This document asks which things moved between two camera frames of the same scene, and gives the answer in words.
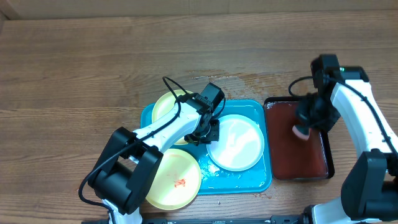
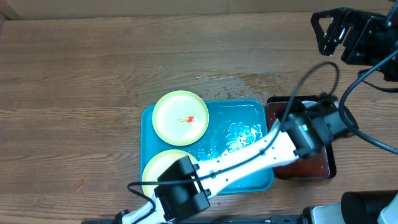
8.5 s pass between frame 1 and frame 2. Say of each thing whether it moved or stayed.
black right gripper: moved
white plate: moved
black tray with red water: stayed
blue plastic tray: stayed
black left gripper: moved
